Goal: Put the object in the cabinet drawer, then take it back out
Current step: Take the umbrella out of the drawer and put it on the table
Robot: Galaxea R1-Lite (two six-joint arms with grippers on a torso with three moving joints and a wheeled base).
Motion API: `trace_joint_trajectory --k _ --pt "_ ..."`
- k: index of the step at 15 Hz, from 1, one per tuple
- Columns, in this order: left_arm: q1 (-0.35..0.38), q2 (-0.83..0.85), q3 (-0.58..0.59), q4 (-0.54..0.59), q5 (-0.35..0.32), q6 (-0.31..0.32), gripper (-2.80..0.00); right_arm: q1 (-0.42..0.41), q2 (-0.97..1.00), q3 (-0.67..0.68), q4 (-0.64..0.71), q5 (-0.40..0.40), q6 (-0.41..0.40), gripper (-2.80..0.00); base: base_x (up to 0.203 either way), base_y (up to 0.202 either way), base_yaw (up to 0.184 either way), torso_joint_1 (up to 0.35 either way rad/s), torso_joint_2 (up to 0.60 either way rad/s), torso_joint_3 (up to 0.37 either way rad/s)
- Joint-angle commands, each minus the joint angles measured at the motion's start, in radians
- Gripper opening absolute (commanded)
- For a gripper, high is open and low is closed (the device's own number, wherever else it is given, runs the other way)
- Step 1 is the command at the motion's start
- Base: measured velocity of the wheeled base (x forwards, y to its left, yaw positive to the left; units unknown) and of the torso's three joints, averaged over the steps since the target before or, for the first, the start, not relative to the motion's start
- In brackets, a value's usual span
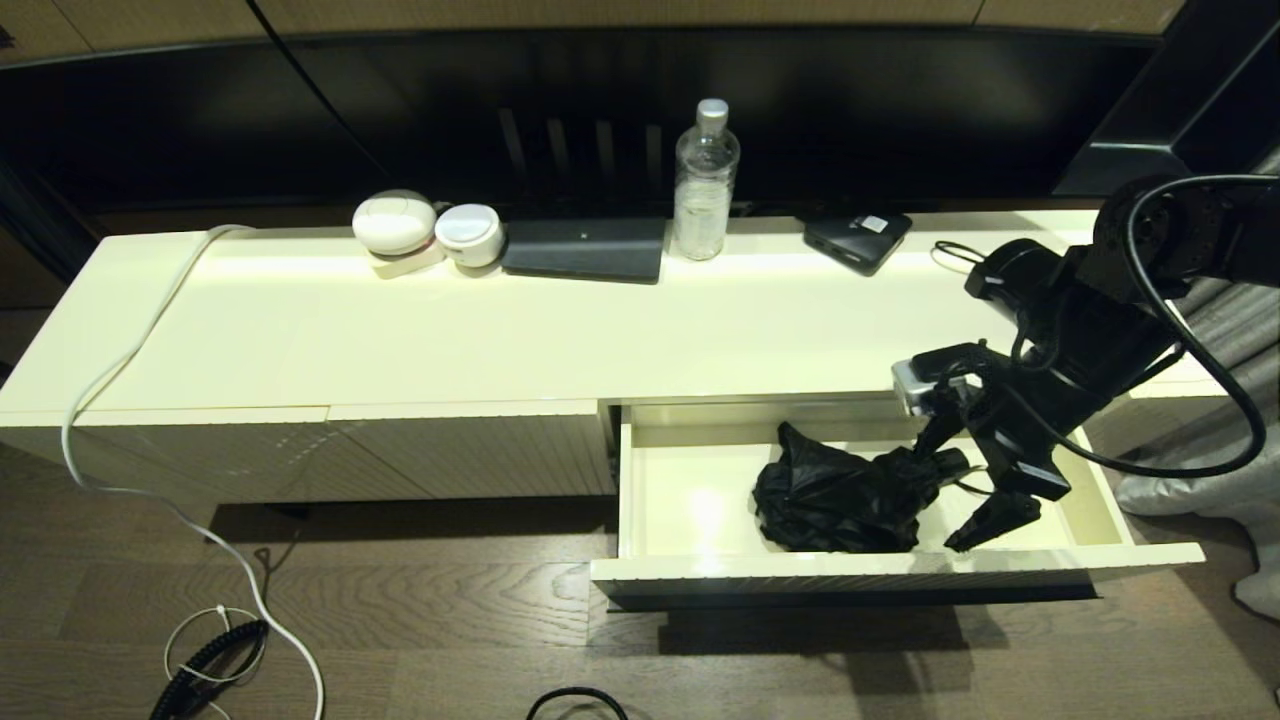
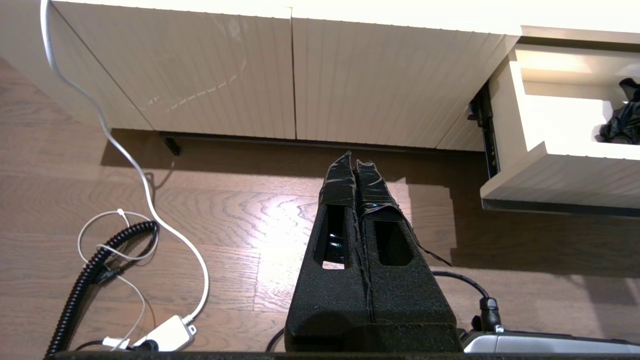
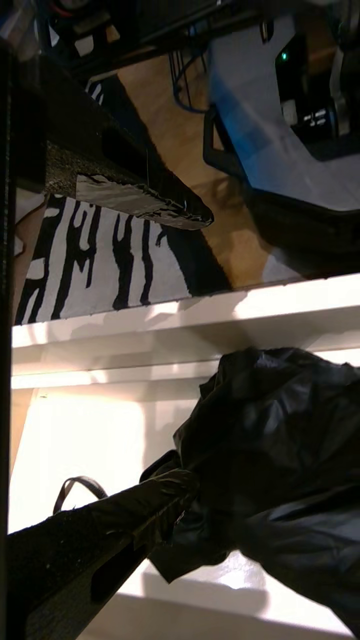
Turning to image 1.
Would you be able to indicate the white ribbed cabinet door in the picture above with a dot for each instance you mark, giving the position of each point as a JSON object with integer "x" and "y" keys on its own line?
{"x": 500, "y": 450}
{"x": 250, "y": 455}

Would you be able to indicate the grey curtain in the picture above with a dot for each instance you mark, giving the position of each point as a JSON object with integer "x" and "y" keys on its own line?
{"x": 1240, "y": 500}

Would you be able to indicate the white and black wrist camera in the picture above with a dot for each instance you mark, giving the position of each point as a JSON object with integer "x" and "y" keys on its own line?
{"x": 930, "y": 375}

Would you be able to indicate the small white round device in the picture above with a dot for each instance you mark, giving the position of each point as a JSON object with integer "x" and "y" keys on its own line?
{"x": 468, "y": 233}

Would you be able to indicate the black television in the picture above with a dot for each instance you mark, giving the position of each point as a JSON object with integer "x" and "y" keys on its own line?
{"x": 900, "y": 120}

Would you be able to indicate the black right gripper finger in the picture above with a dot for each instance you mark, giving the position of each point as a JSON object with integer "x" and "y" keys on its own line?
{"x": 995, "y": 520}
{"x": 940, "y": 435}

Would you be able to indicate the black umbrella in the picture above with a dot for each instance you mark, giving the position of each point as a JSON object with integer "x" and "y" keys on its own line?
{"x": 830, "y": 500}

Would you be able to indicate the black box with white label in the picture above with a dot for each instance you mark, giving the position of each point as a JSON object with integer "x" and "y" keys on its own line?
{"x": 850, "y": 243}

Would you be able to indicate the dark grey flat box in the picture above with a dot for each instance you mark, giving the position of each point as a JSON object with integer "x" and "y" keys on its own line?
{"x": 585, "y": 249}

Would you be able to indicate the clear plastic water bottle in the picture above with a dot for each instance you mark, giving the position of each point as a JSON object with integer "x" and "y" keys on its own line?
{"x": 704, "y": 198}

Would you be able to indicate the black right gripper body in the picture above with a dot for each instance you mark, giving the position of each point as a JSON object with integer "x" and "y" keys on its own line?
{"x": 1020, "y": 450}

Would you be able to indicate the white ribbed drawer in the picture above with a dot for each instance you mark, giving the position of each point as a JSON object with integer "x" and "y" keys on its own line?
{"x": 700, "y": 500}

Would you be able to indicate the large white round device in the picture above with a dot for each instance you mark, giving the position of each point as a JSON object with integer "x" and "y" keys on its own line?
{"x": 394, "y": 223}

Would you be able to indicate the white low cabinet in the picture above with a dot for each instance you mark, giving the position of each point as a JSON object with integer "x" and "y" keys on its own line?
{"x": 400, "y": 330}

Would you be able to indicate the black wall shelf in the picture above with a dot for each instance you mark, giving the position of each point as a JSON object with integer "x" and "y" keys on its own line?
{"x": 1200, "y": 100}

